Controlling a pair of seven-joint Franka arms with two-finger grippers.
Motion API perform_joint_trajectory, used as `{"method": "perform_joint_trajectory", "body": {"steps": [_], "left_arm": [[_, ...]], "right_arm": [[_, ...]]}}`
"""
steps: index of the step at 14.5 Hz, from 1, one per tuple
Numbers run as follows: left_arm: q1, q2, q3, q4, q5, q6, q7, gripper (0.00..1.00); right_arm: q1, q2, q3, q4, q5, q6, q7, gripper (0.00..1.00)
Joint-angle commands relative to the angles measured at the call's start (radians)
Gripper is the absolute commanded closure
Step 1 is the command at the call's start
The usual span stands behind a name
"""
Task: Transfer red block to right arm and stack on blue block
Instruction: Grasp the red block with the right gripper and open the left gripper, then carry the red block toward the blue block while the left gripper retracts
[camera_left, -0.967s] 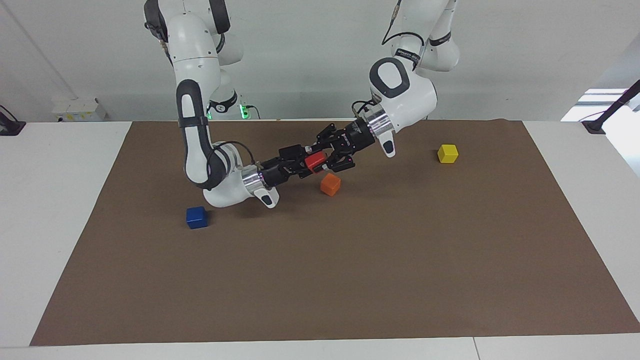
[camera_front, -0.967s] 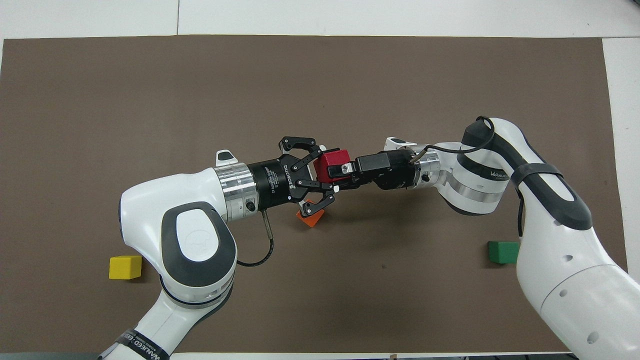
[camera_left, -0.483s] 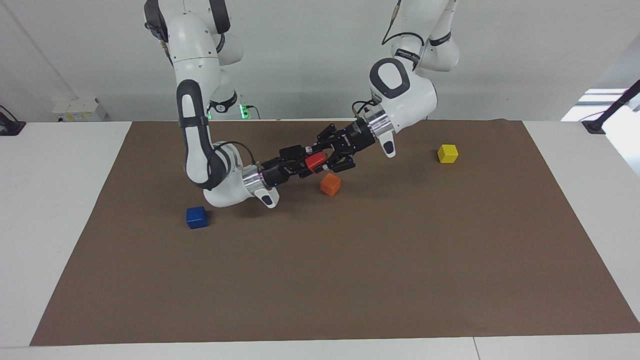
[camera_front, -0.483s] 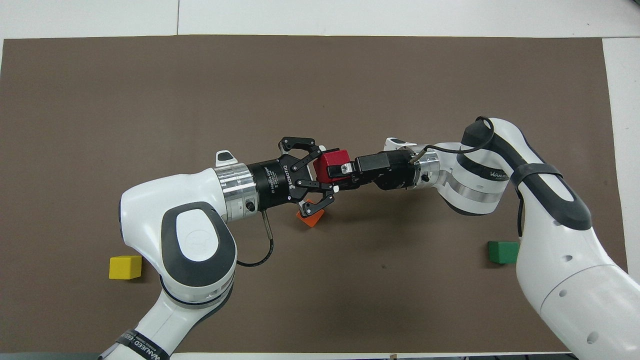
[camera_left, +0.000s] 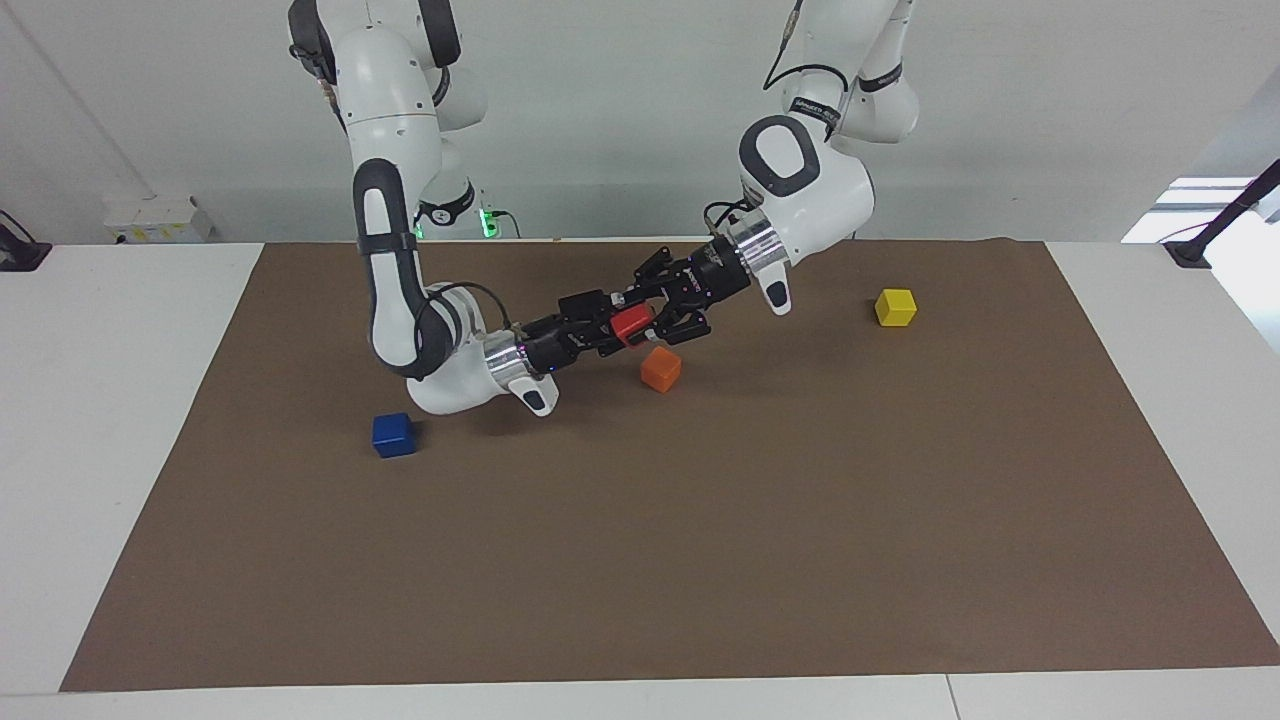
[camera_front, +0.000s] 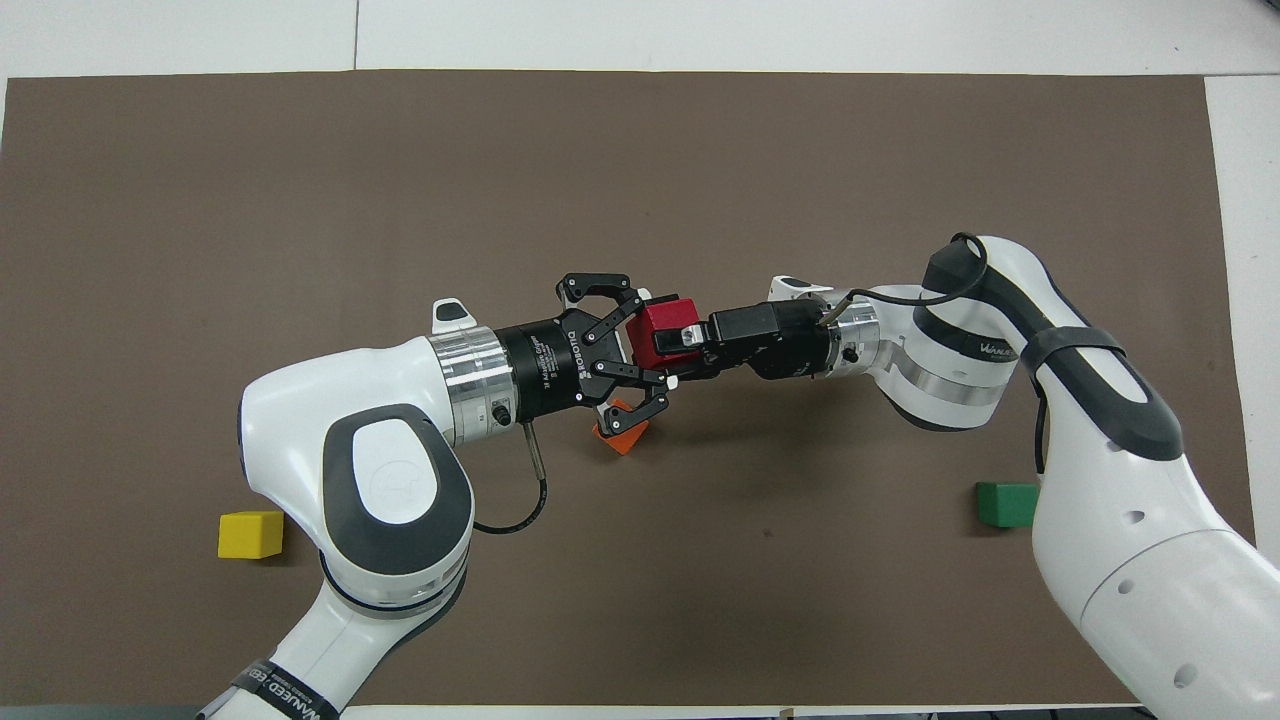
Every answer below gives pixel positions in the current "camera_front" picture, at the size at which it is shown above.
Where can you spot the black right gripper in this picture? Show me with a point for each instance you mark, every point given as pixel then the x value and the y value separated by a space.
pixel 775 340

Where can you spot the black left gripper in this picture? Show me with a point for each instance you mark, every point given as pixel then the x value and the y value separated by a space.
pixel 545 365

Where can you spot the red wooden block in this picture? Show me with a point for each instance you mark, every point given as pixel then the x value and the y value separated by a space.
pixel 662 325

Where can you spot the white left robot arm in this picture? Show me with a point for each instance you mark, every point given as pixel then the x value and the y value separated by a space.
pixel 390 480

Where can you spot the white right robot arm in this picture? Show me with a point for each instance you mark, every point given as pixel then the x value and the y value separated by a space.
pixel 1120 500

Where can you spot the orange wooden block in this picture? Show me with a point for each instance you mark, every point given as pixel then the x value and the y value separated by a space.
pixel 625 435

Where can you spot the green wooden block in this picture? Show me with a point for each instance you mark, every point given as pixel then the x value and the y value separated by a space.
pixel 1005 505

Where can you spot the yellow wooden block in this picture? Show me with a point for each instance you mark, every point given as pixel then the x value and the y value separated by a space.
pixel 250 535

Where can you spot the brown table mat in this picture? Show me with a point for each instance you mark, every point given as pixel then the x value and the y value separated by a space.
pixel 640 150

